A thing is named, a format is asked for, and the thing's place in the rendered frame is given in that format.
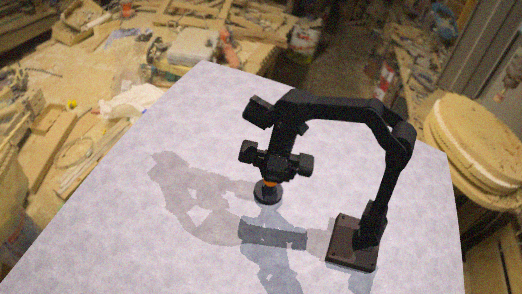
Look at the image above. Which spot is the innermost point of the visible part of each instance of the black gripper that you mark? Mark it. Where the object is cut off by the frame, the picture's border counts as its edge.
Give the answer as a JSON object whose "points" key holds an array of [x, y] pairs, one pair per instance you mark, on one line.
{"points": [[250, 154]]}

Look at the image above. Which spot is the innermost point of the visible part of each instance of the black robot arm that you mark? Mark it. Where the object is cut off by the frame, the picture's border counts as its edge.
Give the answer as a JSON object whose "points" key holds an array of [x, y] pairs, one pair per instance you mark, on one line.
{"points": [[298, 106]]}

